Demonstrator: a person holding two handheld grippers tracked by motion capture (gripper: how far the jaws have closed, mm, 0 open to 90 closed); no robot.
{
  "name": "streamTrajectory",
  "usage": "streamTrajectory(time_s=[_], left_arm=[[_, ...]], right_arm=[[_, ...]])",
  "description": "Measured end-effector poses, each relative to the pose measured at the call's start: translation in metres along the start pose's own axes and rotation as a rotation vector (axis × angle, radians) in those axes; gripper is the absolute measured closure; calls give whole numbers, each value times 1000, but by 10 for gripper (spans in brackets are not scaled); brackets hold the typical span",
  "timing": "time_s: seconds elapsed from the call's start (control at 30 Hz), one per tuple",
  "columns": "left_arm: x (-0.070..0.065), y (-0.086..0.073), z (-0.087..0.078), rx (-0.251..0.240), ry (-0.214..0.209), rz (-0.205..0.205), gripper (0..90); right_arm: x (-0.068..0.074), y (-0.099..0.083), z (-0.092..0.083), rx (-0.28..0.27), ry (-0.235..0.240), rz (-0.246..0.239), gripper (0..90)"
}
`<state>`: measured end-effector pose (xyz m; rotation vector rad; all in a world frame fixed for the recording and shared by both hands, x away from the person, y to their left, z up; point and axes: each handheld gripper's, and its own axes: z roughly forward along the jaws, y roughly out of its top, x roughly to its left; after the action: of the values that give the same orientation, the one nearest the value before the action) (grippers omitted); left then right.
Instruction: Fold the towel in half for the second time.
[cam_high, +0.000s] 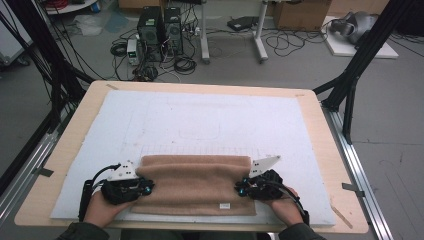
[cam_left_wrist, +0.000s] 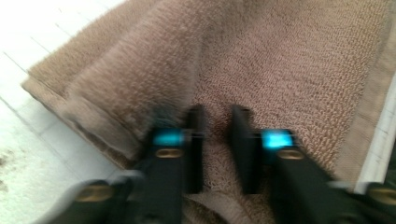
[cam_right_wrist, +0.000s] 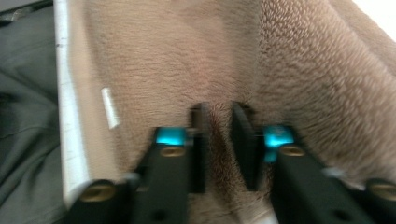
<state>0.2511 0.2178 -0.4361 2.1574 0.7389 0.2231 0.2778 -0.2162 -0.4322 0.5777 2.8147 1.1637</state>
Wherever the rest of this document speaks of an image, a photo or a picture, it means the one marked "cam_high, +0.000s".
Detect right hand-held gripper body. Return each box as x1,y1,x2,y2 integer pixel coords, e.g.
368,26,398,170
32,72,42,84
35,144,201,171
246,155,285,201

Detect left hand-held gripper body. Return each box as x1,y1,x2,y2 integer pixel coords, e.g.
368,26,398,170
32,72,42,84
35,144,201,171
100,160,145,206

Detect tan towel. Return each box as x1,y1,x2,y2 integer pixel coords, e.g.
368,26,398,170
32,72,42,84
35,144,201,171
130,154,257,217

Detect person's left hand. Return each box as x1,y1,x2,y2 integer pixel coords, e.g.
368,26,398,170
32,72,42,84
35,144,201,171
83,190,138,230

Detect person's right hand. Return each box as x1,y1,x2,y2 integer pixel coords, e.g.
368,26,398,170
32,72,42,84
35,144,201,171
264,185,305,228

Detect white foam mat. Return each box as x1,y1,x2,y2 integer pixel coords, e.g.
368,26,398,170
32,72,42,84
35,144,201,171
49,89,336,228

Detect grey tape piece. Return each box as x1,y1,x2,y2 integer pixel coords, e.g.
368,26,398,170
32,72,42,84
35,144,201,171
35,167,55,178
341,182,366,198

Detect white power supply box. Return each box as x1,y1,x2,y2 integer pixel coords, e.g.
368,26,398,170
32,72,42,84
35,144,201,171
126,38,141,67

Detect white desk stand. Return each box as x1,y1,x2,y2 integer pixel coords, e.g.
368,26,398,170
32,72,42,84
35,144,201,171
199,0,270,65

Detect white floor board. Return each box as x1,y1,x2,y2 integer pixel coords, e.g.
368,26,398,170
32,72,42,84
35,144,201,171
321,15,400,60

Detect flat black device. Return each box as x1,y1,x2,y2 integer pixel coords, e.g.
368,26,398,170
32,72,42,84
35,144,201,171
226,15,260,32

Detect large black computer tower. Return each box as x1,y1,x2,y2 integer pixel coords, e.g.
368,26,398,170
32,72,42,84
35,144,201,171
136,5,165,63

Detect slim black computer tower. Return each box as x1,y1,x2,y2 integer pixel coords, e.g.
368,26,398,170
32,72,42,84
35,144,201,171
163,6,185,56

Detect clear plastic bag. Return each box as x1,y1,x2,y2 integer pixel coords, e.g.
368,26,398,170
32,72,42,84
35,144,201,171
72,14,105,37

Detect brown cardboard box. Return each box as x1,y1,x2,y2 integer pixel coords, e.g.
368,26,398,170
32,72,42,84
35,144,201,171
272,0,333,32

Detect grey robot head shell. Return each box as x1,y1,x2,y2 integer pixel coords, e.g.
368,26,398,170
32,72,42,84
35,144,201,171
329,11,380,46

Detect white round table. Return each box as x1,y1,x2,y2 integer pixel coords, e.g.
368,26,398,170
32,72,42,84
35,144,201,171
43,0,101,16

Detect aluminium rail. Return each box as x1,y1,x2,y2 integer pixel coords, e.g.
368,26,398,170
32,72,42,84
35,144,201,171
0,109,76,228
321,102,396,240

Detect small black cable coil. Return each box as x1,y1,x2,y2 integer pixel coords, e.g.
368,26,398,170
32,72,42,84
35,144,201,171
109,41,129,58

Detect loose black floor cables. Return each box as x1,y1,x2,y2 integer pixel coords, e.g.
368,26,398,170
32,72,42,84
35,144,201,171
265,29,330,58

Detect black frame strut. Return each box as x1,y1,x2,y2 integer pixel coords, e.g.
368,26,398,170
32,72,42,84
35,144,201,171
0,0,96,132
312,0,420,145

